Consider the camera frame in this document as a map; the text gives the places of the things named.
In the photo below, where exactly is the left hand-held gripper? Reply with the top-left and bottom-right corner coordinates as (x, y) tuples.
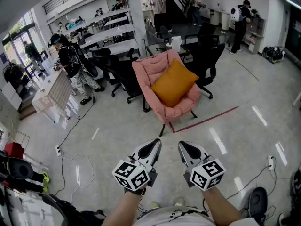
(112, 138), (162, 195)

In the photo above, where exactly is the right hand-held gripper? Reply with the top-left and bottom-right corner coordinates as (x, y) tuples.
(178, 141), (226, 192)

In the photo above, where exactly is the orange pillow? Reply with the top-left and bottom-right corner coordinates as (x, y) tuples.
(150, 58), (200, 108)

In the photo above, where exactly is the pink padded chair seat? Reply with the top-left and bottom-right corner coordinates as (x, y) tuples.
(131, 48), (202, 137)

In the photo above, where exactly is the person's left forearm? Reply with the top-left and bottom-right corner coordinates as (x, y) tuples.
(101, 189), (147, 226)

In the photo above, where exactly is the person's right forearm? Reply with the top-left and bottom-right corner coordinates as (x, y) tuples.
(202, 186), (243, 224)

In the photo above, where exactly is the red floor tape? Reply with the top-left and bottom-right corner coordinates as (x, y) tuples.
(168, 106), (239, 134)

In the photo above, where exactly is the person's white shirt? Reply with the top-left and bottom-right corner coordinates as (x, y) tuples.
(131, 205), (217, 226)

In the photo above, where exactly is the black office chair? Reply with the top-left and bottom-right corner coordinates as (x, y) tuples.
(90, 47), (112, 80)
(103, 54), (144, 105)
(184, 22), (221, 47)
(182, 42), (226, 100)

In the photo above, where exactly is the black round device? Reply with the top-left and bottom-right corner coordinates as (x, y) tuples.
(239, 186), (268, 225)

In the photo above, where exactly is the glass table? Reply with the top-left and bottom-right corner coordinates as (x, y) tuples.
(146, 42), (190, 63)

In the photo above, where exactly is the black round bag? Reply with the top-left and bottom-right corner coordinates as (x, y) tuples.
(79, 48), (98, 78)

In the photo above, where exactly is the white kettle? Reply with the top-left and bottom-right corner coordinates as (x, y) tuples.
(171, 36), (182, 53)

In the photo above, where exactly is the white long table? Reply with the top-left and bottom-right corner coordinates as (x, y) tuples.
(84, 24), (136, 44)
(62, 8), (131, 36)
(79, 39), (140, 56)

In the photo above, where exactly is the checkered cloth table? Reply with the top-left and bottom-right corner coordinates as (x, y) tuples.
(31, 69), (74, 124)

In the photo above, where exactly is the pile of black bags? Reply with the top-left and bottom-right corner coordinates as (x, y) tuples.
(261, 45), (286, 65)

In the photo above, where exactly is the black chair back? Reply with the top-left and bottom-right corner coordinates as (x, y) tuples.
(8, 156), (34, 180)

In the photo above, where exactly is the white counter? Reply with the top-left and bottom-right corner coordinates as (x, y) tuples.
(208, 8), (231, 30)

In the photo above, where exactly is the red box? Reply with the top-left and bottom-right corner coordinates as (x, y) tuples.
(4, 142), (25, 159)

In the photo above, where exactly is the black staircase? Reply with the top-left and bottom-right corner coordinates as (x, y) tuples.
(159, 0), (189, 16)

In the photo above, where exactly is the wooden shelf unit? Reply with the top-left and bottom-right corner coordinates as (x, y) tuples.
(242, 15), (266, 54)

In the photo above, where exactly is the white backpack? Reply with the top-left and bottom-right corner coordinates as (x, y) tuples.
(230, 6), (244, 23)

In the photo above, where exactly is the white cable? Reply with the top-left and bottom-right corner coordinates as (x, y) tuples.
(61, 153), (95, 195)

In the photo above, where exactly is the black cable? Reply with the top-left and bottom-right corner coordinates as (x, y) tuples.
(227, 165), (273, 200)
(58, 95), (96, 148)

